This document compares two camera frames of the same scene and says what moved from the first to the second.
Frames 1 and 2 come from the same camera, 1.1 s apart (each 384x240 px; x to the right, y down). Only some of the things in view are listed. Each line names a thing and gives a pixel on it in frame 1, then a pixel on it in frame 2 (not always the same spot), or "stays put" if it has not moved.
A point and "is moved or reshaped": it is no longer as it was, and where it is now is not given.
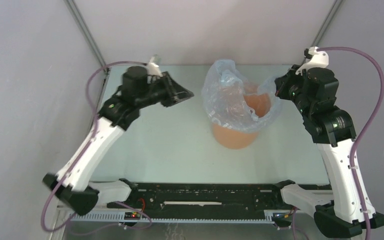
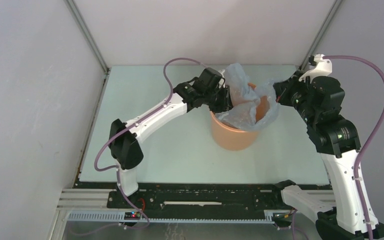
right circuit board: x=282 y=217 stays put
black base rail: x=241 y=196 stays put
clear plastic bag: x=223 y=89 is moved or reshaped
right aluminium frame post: x=327 y=23 stays put
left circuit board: x=132 y=215 stays put
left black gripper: x=179 y=94 -> x=226 y=104
